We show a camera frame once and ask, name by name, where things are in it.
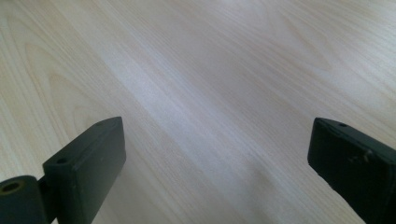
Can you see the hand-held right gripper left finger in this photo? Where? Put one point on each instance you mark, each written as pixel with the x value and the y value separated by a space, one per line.
pixel 88 168

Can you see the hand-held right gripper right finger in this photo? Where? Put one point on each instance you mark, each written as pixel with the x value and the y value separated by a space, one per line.
pixel 355 165

